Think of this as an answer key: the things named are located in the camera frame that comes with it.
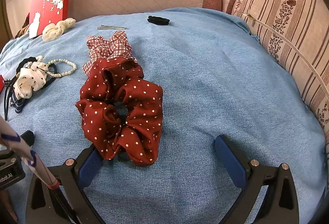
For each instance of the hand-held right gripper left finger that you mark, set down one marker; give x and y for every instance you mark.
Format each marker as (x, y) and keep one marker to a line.
(87, 170)

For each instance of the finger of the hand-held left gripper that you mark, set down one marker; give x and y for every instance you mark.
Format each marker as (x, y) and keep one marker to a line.
(27, 136)

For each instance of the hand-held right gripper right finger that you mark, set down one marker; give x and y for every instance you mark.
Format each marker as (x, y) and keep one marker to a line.
(228, 159)

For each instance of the blue striped ribbon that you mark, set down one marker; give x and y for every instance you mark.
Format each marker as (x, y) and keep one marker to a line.
(18, 108)

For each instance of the thin black headband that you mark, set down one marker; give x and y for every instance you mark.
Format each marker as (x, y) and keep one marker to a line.
(5, 103)

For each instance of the white dotted scrunchie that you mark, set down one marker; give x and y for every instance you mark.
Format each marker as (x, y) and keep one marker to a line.
(28, 80)

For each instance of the red polka dot scrunchie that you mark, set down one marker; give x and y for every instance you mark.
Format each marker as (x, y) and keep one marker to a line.
(144, 100)

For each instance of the red plaid scrunchie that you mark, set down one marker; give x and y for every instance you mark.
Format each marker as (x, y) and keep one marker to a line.
(113, 46)

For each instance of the blue blanket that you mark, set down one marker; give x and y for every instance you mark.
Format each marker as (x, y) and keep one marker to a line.
(218, 85)

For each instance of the brown patterned cloth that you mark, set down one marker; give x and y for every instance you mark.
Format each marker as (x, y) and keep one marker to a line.
(22, 28)

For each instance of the cream dotted scrunchie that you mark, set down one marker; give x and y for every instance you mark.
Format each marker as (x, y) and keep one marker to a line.
(55, 30)

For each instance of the red flowered box lid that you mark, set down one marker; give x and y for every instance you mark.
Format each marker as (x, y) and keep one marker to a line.
(48, 3)

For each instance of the silver hair clip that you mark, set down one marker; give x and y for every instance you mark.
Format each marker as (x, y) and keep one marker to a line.
(108, 27)

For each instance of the striped floral cushion with zipper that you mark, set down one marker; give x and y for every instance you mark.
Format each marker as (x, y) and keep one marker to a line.
(282, 21)

